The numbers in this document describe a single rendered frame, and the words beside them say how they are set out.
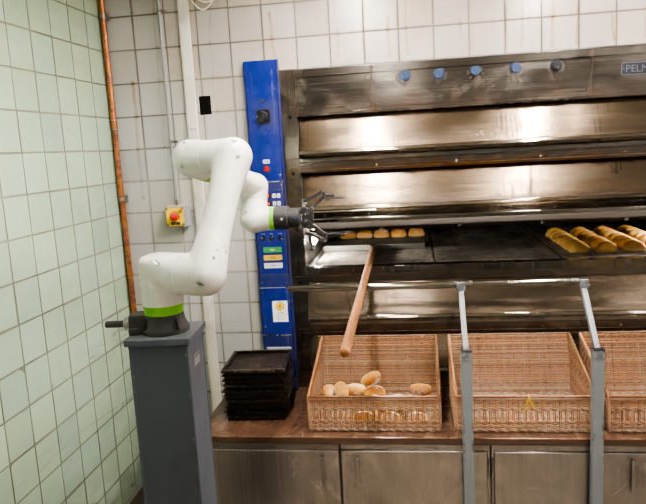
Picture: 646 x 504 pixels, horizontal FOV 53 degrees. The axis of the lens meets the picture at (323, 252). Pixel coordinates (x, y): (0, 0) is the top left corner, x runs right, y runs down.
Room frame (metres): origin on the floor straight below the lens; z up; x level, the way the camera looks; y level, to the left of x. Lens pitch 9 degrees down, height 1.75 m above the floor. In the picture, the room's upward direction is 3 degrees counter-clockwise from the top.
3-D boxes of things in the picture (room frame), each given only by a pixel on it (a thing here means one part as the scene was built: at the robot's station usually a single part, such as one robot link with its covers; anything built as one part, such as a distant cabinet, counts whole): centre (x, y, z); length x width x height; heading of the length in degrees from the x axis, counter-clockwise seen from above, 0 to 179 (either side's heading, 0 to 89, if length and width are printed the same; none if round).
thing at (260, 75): (4.02, 0.10, 1.07); 1.93 x 0.16 x 2.15; 172
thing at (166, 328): (2.02, 0.57, 1.23); 0.26 x 0.15 x 0.06; 86
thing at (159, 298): (2.01, 0.50, 1.36); 0.16 x 0.13 x 0.19; 66
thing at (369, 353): (2.77, -0.20, 0.72); 0.56 x 0.49 x 0.28; 81
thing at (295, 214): (2.52, 0.07, 1.48); 0.09 x 0.07 x 0.08; 82
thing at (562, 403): (2.68, -0.80, 0.72); 0.56 x 0.49 x 0.28; 82
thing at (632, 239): (3.30, -1.44, 1.21); 0.61 x 0.48 x 0.06; 172
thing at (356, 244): (3.68, -0.30, 1.20); 0.55 x 0.36 x 0.03; 83
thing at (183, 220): (3.12, 0.69, 1.46); 0.10 x 0.07 x 0.10; 82
